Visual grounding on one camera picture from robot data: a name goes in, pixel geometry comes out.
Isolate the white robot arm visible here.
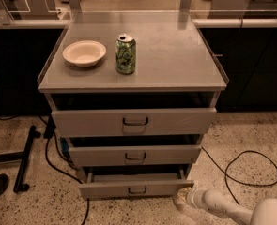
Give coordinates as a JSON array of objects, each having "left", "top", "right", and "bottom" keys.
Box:
[{"left": 173, "top": 187, "right": 277, "bottom": 225}]

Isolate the black cable right floor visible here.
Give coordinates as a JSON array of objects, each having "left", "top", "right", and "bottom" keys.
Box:
[{"left": 201, "top": 145, "right": 277, "bottom": 205}]

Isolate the black cable floor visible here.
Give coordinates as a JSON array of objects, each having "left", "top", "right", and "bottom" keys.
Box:
[
  {"left": 201, "top": 145, "right": 277, "bottom": 205},
  {"left": 0, "top": 114, "right": 91, "bottom": 225}
]

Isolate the white paper bowl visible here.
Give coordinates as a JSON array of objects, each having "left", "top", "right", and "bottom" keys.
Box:
[{"left": 63, "top": 40, "right": 107, "bottom": 68}]

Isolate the grey drawer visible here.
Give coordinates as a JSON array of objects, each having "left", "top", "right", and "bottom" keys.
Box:
[
  {"left": 69, "top": 145, "right": 201, "bottom": 167},
  {"left": 79, "top": 168, "right": 194, "bottom": 199},
  {"left": 52, "top": 108, "right": 216, "bottom": 138}
]

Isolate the green soda can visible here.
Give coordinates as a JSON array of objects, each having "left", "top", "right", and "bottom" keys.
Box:
[{"left": 115, "top": 34, "right": 136, "bottom": 75}]

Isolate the white counter rail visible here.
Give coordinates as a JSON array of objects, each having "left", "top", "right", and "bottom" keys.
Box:
[{"left": 0, "top": 19, "right": 277, "bottom": 29}]

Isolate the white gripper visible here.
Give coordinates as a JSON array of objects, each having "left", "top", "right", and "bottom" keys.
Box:
[{"left": 172, "top": 187, "right": 208, "bottom": 214}]

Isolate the grey drawer cabinet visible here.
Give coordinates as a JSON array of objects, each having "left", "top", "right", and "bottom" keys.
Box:
[{"left": 37, "top": 10, "right": 230, "bottom": 180}]

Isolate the black metal stand base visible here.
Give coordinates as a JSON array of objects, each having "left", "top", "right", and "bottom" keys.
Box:
[{"left": 0, "top": 126, "right": 40, "bottom": 193}]

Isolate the black cable left floor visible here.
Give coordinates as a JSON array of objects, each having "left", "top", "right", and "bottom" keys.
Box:
[{"left": 0, "top": 114, "right": 91, "bottom": 225}]

